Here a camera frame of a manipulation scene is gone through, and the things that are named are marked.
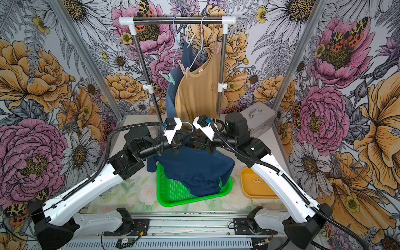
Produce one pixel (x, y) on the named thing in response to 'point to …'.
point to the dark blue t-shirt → (194, 170)
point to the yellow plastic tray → (254, 187)
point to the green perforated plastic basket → (171, 193)
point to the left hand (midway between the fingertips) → (193, 135)
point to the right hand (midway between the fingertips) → (192, 140)
